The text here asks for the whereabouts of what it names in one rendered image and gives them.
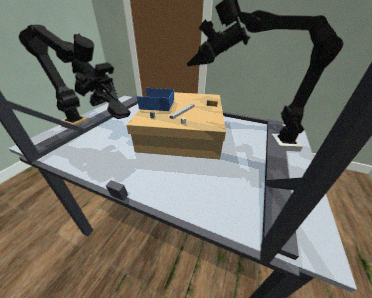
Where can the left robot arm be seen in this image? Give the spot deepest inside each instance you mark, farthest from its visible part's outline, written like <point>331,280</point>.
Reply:
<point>82,49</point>

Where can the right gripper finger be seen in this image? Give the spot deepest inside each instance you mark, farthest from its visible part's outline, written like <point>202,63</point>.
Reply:
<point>198,59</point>

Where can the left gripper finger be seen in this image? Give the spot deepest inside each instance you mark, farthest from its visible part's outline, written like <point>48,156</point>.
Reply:
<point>108,86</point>
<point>104,96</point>

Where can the light grey long flat bar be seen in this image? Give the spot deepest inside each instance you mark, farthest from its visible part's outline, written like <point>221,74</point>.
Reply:
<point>181,111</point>

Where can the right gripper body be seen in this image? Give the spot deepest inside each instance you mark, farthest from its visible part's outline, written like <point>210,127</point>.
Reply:
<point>219,45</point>

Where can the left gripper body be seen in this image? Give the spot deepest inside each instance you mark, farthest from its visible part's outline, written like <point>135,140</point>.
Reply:
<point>102,68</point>

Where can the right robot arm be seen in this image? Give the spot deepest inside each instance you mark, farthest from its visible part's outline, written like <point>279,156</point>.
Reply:
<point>322,54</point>

